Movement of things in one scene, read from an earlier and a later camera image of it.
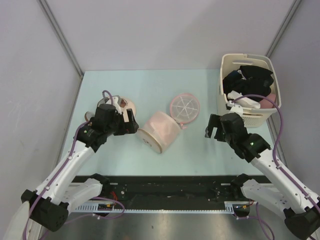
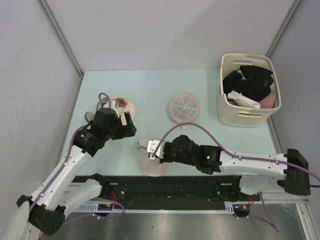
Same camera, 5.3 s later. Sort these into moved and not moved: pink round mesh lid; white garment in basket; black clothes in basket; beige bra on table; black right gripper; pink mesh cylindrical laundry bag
Moved: pink mesh cylindrical laundry bag; black right gripper
Not moved: pink round mesh lid; white garment in basket; beige bra on table; black clothes in basket
